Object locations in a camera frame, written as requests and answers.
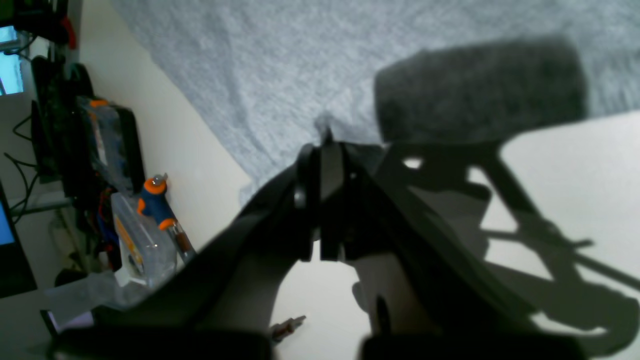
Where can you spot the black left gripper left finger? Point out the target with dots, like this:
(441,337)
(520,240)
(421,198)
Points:
(219,306)

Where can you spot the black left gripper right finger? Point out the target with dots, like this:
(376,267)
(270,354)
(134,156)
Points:
(428,297)

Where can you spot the grey T-shirt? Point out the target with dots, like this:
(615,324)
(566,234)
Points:
(269,76)

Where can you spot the clear plastic parts box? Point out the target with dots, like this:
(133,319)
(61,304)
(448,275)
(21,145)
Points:
(149,251)

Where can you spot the orange blue screwdriver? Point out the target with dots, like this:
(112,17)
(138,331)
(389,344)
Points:
(153,203)

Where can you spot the black tool case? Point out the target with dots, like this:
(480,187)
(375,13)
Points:
(87,139)

